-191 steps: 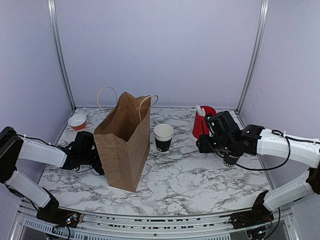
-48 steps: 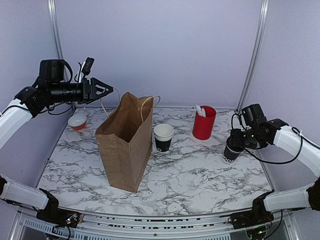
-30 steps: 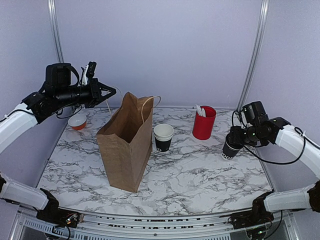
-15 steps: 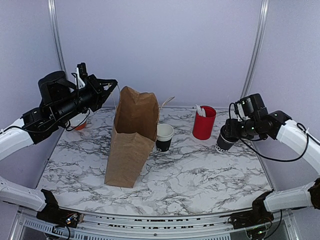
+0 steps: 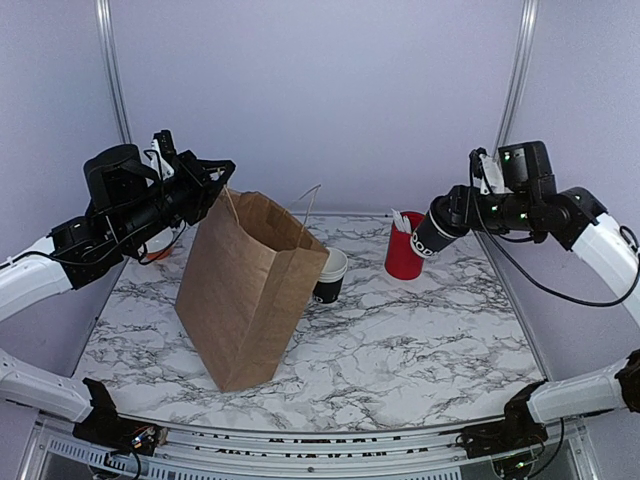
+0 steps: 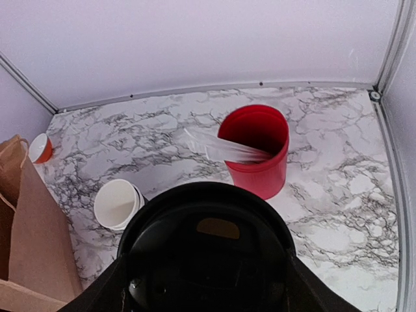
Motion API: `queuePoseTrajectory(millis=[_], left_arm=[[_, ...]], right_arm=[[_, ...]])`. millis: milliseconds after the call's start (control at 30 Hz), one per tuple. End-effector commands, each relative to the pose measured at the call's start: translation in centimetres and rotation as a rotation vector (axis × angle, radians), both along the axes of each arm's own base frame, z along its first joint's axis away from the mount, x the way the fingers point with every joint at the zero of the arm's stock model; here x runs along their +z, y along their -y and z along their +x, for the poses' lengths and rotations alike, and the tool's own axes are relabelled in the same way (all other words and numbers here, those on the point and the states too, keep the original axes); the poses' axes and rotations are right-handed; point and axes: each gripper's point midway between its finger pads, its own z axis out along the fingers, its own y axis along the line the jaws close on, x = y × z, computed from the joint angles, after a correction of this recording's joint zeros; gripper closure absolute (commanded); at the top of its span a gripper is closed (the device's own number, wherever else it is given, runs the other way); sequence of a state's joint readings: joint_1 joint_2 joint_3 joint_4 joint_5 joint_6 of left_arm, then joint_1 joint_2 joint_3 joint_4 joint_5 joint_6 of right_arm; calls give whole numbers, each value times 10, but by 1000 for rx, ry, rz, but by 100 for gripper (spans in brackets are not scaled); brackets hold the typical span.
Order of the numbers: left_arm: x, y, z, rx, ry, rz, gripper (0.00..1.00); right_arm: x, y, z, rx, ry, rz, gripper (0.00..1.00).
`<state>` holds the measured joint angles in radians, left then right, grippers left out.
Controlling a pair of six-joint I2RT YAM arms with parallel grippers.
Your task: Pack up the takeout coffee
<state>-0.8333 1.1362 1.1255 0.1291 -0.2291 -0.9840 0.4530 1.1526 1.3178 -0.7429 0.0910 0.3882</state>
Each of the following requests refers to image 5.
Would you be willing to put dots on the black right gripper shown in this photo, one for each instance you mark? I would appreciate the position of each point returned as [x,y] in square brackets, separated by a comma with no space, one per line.
[462,198]

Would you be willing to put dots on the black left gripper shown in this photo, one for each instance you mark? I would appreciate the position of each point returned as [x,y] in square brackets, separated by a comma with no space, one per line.
[204,188]

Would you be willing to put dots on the black paper coffee cup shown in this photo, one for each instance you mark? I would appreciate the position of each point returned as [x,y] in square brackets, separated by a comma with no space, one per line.
[434,233]

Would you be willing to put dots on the brown paper bag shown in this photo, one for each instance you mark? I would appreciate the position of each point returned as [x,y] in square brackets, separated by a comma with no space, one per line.
[250,273]

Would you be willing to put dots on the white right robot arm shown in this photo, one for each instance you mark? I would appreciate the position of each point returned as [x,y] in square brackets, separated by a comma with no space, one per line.
[581,225]

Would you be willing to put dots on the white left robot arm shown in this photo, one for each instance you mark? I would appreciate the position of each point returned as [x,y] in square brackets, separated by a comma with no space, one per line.
[42,305]

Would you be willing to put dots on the orange white bowl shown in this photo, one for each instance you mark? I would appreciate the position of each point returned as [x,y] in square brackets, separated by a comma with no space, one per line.
[159,245]

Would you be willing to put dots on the white wrapped stirrers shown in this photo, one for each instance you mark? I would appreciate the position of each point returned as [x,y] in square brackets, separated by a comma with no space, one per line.
[401,222]

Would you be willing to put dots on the red plastic cup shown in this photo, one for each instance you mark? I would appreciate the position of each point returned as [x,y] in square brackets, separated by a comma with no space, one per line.
[401,262]

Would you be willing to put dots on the stacked black paper cups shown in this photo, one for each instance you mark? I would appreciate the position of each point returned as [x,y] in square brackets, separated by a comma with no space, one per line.
[329,284]

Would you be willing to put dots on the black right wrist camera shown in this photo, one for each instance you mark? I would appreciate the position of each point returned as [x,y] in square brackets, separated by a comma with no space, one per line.
[522,168]

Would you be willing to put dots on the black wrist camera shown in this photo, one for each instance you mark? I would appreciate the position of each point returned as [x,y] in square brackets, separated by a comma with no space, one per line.
[117,177]
[522,168]

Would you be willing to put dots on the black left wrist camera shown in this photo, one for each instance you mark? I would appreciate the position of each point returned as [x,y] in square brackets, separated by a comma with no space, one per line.
[117,177]

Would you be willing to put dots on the right aluminium frame post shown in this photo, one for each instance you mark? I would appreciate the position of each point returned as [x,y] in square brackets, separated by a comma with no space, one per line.
[524,44]

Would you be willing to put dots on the aluminium frame post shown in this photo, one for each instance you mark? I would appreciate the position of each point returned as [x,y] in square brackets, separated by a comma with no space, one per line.
[524,44]
[122,110]

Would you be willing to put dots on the left aluminium frame post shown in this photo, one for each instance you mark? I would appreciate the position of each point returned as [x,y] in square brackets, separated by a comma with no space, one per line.
[122,110]

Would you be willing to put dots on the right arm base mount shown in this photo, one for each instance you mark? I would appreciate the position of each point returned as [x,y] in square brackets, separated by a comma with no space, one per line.
[497,437]

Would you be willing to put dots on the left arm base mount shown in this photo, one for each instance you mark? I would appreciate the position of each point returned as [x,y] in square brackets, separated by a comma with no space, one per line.
[121,434]

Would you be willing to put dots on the aluminium front rail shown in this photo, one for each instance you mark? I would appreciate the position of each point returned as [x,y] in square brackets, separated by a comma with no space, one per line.
[161,450]

